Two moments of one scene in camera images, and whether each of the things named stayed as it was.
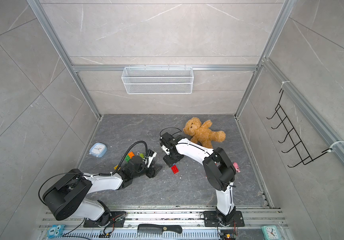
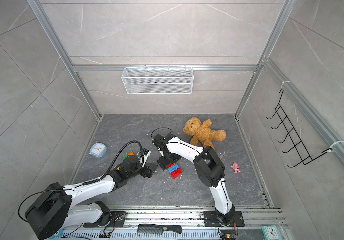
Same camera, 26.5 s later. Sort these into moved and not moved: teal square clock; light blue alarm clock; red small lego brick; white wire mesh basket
Moved: red small lego brick
Not moved: teal square clock; light blue alarm clock; white wire mesh basket
